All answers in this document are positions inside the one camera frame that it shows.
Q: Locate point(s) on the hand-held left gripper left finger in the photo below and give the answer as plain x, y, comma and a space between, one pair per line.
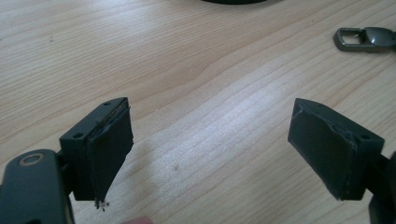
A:
102, 155

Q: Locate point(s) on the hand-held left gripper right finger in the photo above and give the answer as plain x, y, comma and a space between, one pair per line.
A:
330, 149

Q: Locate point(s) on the grey metal key fob clasp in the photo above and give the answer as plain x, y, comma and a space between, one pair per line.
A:
364, 39

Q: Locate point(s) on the black round object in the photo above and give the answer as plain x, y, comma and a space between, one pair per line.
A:
233, 1

